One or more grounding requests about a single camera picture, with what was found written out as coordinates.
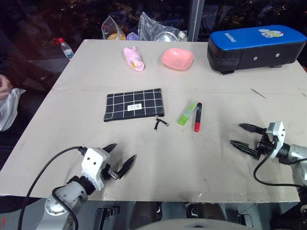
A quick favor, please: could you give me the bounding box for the grey vertical window post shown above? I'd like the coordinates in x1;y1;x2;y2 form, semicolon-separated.
188;0;205;43

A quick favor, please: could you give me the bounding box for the pink soft toy pouch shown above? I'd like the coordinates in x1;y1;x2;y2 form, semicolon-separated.
123;46;145;72

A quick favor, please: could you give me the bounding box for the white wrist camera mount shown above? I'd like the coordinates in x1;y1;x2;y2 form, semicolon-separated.
81;147;111;191
266;121;286;159

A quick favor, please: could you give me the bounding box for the blue and black padded box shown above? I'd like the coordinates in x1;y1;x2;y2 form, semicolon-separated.
207;24;307;74

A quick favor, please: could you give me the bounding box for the black metal bracket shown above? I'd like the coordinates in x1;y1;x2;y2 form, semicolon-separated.
236;212;255;230
92;206;120;230

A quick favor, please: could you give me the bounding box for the light grey rounded robot body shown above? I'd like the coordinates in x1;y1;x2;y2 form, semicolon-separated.
135;217;243;230

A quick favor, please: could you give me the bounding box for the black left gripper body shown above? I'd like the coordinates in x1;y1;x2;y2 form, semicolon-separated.
101;162;120;183

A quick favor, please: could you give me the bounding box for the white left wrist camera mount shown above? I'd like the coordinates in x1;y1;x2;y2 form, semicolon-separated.
81;147;111;191

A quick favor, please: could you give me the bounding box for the clear crumpled plastic bag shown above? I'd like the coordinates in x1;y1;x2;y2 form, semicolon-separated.
138;11;188;43

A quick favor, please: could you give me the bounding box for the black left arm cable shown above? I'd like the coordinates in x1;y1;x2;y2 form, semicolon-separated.
18;146;87;230

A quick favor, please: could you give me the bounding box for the bystander bare hand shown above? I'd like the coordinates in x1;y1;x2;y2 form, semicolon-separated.
0;74;12;99

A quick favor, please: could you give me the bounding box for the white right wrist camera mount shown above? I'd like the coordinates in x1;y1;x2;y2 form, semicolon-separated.
266;121;286;159

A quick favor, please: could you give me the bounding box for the pink plastic bowl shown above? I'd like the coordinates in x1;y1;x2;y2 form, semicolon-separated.
161;47;194;71

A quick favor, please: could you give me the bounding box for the red and black marker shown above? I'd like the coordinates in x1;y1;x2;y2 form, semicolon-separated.
193;102;203;133

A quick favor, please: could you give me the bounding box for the bystander dark sleeve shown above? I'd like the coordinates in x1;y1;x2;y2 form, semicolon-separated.
0;28;55;93

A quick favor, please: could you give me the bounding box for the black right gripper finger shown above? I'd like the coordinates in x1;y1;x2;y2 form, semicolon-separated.
230;139;259;158
238;123;268;135

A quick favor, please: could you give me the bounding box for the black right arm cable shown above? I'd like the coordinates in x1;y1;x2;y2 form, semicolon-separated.
253;152;303;188

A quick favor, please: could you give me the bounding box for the green highlighter pen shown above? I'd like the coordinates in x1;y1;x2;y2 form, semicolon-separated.
177;102;198;126

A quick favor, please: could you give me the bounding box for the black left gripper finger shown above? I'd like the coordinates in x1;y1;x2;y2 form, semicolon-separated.
103;143;118;154
116;154;137;179

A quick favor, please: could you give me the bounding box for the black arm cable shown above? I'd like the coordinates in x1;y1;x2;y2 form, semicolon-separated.
253;152;303;188
18;146;87;230

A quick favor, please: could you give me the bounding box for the black checkered pencil pouch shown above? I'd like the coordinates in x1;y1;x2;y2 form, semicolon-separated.
103;88;165;123

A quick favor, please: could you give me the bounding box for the plastic bag with yellow contents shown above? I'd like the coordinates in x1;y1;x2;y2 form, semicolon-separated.
101;14;127;41

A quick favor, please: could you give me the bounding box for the black bent strap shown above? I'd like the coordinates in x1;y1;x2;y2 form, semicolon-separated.
153;115;169;131

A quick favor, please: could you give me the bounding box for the shiny metal bowl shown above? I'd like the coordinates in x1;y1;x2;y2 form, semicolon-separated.
154;31;179;43

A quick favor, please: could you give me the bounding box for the bystander white garment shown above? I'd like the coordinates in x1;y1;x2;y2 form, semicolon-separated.
0;88;26;132

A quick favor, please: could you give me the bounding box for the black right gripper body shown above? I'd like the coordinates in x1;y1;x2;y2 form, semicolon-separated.
255;132;277;161

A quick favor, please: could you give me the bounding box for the clear water bottle red cap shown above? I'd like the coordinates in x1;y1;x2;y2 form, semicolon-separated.
58;37;74;60

